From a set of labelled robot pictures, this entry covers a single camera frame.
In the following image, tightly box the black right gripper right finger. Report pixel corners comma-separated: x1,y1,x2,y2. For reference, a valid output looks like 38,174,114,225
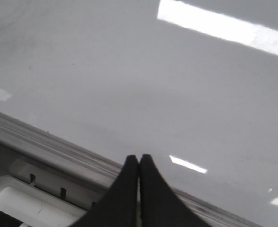
139,154,202,227

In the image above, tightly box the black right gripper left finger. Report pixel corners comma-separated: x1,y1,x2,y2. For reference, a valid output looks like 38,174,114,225
75,155,139,227

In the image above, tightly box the white plastic marker tray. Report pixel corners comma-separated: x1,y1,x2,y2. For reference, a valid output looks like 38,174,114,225
0,160,101,227

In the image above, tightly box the white whiteboard with aluminium frame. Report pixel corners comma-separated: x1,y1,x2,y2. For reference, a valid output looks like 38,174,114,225
0,0,278,227

